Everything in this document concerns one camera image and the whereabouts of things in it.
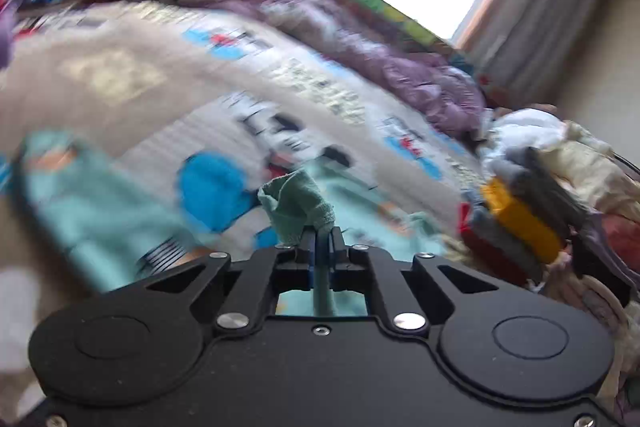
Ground teal patterned child garment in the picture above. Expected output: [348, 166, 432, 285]
[13, 131, 444, 293]

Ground white cream clothes pile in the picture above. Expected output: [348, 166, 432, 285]
[480, 108, 639, 221]

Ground purple pink folded clothes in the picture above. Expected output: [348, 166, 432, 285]
[540, 213, 639, 425]

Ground red folded garment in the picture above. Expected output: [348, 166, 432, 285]
[458, 202, 544, 286]

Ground blue grey folded jeans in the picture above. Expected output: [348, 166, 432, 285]
[463, 188, 536, 261]

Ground Mickey Mouse bed blanket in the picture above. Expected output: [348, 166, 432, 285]
[0, 1, 497, 298]

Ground purple crumpled duvet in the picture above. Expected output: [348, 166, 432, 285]
[178, 0, 486, 138]

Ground yellow folded sweater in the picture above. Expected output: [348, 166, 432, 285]
[480, 176, 564, 265]

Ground dark grey folded garment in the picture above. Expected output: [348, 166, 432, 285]
[510, 146, 589, 229]

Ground colourful alphabet headboard panel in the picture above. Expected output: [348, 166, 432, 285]
[335, 0, 456, 56]

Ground grey window curtain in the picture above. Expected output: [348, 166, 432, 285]
[468, 0, 600, 105]

